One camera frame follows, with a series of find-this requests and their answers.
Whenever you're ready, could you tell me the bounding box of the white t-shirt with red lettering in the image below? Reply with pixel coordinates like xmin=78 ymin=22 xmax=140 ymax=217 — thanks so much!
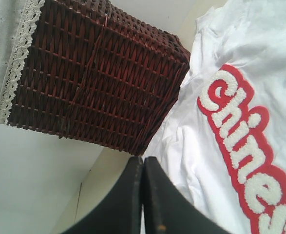
xmin=144 ymin=0 xmax=286 ymax=234

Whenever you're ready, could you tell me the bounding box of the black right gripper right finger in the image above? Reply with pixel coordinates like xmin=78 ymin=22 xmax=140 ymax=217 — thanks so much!
xmin=142 ymin=156 xmax=227 ymax=234

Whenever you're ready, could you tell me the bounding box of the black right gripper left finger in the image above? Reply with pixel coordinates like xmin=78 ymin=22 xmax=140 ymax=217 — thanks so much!
xmin=64 ymin=156 xmax=143 ymax=234

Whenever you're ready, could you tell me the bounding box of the dark brown wicker basket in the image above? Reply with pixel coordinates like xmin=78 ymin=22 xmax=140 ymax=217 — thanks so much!
xmin=8 ymin=0 xmax=190 ymax=156

